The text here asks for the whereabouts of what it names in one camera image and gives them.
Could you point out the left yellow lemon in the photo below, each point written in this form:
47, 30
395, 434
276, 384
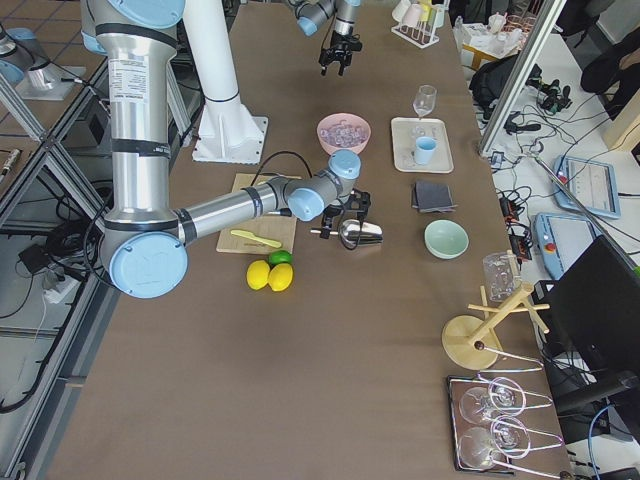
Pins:
257, 274

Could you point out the green bowl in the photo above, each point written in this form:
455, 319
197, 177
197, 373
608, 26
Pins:
445, 239

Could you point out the upper lying wine glass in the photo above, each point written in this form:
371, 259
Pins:
486, 400

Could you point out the wooden cutting board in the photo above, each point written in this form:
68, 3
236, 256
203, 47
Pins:
272, 227

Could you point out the dark grey folded cloth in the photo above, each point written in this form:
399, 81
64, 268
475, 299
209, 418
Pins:
430, 197

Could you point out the blue cup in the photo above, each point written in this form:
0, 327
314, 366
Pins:
424, 150

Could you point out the lower lying wine glass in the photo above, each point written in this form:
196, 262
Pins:
501, 444

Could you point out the standing wine glass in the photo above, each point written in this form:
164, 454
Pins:
424, 100

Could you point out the pile of clear ice cubes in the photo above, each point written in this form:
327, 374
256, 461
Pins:
344, 134

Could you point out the pink bowl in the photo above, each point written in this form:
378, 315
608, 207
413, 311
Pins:
342, 116

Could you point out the pink cup on rack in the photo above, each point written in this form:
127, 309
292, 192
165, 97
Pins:
408, 15

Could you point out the right yellow lemon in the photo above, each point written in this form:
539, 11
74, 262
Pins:
280, 277

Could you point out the black backpack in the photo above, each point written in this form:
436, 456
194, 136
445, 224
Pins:
488, 82

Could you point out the black tray with glasses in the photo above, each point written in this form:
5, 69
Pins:
457, 387

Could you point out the black monitor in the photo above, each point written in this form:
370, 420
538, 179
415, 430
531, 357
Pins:
594, 312

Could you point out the wooden mug tree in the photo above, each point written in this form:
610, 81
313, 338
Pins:
472, 343

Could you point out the person in dark jacket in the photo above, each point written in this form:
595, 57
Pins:
618, 64

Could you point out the green lime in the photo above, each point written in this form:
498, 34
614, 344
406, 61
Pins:
279, 257

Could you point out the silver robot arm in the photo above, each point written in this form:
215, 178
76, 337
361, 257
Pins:
160, 208
311, 16

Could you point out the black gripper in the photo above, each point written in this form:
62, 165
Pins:
341, 41
331, 218

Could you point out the white column with base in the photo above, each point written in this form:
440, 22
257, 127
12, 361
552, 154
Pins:
228, 133

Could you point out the white cup rack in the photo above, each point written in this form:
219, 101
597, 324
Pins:
432, 18

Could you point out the metal ice scoop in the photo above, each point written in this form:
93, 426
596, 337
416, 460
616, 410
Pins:
353, 233

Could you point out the aluminium frame post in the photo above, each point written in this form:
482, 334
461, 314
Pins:
545, 22

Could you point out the lower blue teach pendant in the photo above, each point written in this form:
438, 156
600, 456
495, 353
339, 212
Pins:
562, 238

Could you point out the cream serving tray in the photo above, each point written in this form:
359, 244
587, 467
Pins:
404, 133

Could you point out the upper blue teach pendant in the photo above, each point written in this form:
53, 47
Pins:
593, 183

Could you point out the lying wine glass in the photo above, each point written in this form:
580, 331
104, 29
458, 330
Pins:
486, 400
501, 444

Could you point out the glass mug on tree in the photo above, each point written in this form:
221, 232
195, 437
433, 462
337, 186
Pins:
502, 275

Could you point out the yellow lemon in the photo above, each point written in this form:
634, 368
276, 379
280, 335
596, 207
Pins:
257, 274
280, 277

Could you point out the blue teach pendant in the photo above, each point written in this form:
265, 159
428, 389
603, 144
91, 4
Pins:
562, 238
593, 183

